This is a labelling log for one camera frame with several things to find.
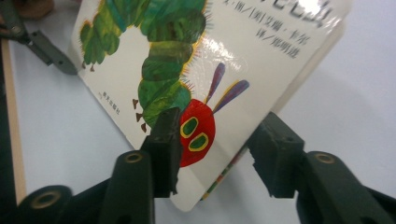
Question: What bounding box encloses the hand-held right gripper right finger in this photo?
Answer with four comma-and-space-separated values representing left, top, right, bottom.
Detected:
247, 111, 306, 199

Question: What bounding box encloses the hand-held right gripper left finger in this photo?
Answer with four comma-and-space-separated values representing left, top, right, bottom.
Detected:
140, 106, 184, 199

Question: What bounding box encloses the caterpillar picture book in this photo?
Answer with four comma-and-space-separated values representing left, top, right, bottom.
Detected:
69, 0, 355, 213

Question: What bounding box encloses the wooden table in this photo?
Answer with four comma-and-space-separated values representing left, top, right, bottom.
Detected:
0, 38, 28, 205

